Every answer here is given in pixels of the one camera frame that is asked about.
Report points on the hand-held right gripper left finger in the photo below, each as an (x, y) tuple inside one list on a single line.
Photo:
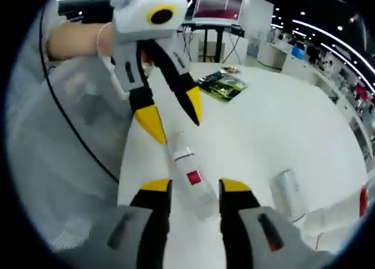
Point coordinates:
[(137, 228)]

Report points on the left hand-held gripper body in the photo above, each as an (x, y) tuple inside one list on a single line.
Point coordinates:
[(132, 20)]

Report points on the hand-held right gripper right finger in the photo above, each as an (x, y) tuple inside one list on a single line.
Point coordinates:
[(252, 236)]

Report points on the green black skincare sachet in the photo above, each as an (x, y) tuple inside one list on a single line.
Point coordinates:
[(222, 87)]

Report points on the small brown skincare sachet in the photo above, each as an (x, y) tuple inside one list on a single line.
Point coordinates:
[(231, 69)]

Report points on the white skincare tube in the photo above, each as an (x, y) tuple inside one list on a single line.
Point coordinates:
[(288, 195)]

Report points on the clear red label skincare bottle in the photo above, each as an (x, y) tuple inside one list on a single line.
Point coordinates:
[(194, 190)]

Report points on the person's left hand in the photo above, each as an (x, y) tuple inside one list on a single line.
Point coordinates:
[(107, 40)]

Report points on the black laptop stand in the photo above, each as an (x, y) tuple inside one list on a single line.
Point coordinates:
[(218, 43)]

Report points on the white laptop with red screen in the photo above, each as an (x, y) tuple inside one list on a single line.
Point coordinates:
[(218, 5)]

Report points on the white building column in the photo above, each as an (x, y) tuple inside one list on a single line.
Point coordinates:
[(256, 23)]

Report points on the row of white office desks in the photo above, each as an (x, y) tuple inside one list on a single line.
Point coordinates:
[(296, 66)]

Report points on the blue bin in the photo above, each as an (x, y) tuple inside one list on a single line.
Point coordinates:
[(299, 52)]

